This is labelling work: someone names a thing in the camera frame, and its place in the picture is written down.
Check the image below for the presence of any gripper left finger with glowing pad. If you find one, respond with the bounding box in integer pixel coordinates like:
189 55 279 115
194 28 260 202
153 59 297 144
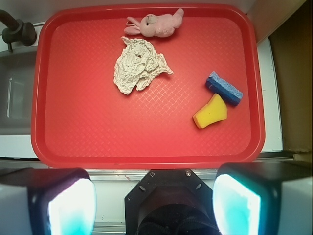
0 168 96 235

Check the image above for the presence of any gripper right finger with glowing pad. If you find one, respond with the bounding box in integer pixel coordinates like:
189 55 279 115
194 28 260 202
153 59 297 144
213 162 313 235

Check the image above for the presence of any blue sponge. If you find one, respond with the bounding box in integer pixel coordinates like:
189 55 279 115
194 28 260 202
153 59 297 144
205 71 243 106

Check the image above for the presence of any pink plush bunny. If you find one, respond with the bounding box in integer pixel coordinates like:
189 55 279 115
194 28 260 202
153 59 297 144
124 8 184 38

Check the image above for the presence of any brown cardboard box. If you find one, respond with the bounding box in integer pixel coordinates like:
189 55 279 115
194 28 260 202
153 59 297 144
269 0 313 161

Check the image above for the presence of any steel sink basin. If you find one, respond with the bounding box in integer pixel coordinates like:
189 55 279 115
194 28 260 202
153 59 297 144
0 50 37 135

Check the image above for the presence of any red plastic tray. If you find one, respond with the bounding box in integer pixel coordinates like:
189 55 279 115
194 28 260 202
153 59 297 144
31 3 265 169

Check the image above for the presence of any crumpled white paper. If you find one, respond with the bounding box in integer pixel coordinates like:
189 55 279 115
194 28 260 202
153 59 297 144
113 36 174 95

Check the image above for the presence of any yellow sponge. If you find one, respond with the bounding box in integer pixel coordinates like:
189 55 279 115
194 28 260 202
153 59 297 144
193 94 228 129

